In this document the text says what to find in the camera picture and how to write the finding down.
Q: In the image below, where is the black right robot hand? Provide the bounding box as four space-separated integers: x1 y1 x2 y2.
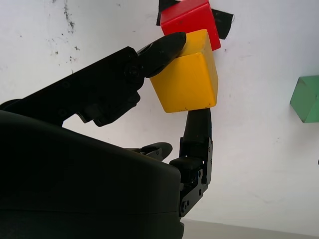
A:
0 32 214 239

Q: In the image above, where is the yellow cube block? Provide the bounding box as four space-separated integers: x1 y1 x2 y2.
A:
149 28 219 114

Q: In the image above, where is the red cube block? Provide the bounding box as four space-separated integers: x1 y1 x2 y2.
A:
159 0 222 52

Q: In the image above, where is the green cube block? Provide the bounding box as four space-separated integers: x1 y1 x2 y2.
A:
290 75 319 123

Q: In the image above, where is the black tape strip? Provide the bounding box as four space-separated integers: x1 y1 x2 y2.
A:
156 0 235 40

